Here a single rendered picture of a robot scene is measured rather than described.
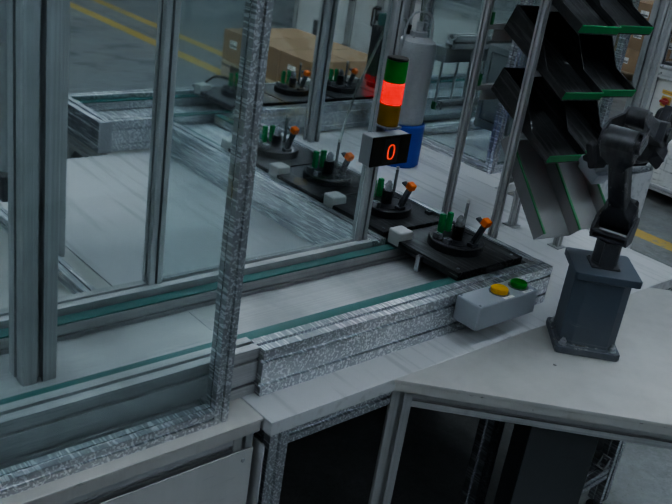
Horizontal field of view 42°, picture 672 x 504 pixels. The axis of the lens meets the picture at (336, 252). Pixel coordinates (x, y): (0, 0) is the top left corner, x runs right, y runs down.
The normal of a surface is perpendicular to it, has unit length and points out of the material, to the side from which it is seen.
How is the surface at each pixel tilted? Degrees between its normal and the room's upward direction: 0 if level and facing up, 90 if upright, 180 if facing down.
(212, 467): 90
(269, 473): 90
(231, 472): 90
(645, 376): 0
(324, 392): 0
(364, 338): 90
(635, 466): 1
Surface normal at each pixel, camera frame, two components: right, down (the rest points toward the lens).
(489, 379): 0.14, -0.91
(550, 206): 0.46, -0.35
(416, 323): 0.65, 0.39
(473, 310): -0.75, 0.16
